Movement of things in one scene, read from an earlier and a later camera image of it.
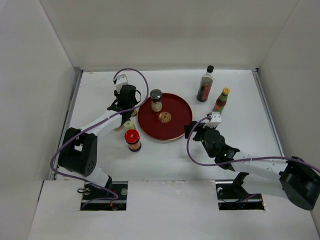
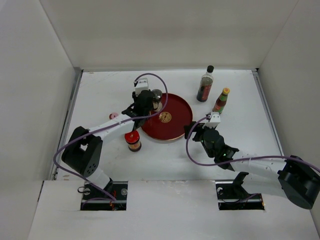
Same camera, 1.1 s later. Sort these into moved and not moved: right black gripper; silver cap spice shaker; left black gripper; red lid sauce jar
Moved: left black gripper
Not moved: silver cap spice shaker; red lid sauce jar; right black gripper
